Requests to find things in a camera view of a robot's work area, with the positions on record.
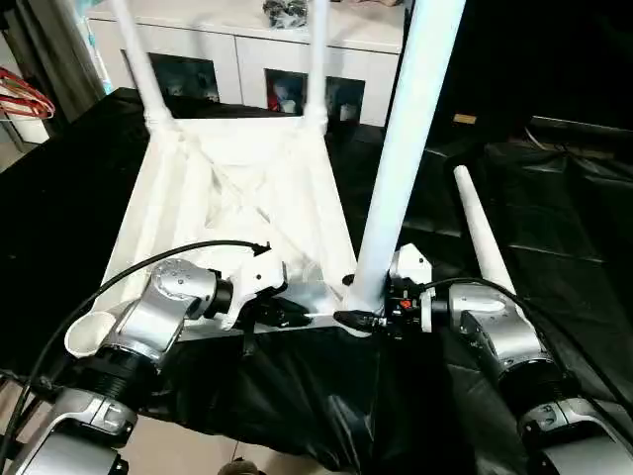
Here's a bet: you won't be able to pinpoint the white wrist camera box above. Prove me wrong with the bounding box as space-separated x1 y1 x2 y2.
224 240 289 333
388 241 437 333

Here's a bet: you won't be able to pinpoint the black glossy mat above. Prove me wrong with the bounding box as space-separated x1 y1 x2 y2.
0 86 633 475

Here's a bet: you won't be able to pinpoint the white plastic container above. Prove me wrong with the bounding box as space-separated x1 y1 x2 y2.
14 116 51 145

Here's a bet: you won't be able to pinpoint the grey robot foot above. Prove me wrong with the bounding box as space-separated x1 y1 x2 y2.
219 457 259 475

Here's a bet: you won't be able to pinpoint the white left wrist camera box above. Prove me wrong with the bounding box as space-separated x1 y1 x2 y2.
224 240 289 333

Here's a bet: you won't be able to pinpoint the red clothes hangers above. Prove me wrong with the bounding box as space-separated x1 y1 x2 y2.
0 65 56 121

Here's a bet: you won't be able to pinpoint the black bundle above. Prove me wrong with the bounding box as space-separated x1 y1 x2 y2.
261 0 312 30

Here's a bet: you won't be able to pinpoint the white plastic table top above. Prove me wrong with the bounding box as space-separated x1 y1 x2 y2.
63 115 386 361

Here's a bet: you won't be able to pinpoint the grey curtain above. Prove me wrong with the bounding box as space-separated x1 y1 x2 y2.
0 0 104 124

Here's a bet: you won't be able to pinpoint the red white ceramic figure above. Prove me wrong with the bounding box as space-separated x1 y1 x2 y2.
268 73 284 111

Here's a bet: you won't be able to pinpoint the black television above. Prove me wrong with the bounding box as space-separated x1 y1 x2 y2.
530 115 633 145

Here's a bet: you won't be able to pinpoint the white teal patterned curtain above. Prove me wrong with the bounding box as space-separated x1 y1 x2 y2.
82 0 111 94

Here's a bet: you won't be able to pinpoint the white glass-door cabinet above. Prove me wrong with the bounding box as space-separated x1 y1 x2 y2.
85 0 406 129

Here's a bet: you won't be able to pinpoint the white plastic table leg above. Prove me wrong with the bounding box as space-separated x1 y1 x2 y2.
340 0 467 312
301 0 331 132
452 165 526 309
110 0 175 132

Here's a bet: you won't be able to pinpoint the black metal table frame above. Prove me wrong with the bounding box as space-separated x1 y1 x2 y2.
0 367 66 399

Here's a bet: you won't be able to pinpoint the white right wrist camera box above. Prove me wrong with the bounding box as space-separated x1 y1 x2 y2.
388 241 437 333

